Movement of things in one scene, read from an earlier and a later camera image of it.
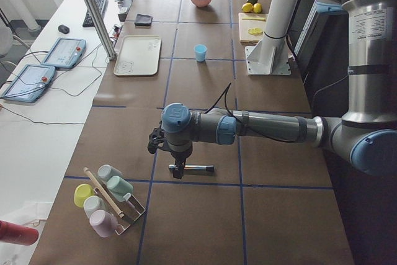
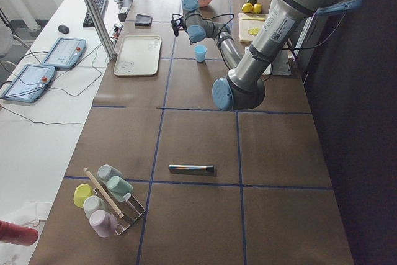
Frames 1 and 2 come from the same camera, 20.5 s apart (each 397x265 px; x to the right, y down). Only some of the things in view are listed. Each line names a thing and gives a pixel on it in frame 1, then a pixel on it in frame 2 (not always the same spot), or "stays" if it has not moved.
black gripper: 155,138 → 178,24
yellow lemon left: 247,7 stays
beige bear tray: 138,55 stays
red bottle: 15,234 stays
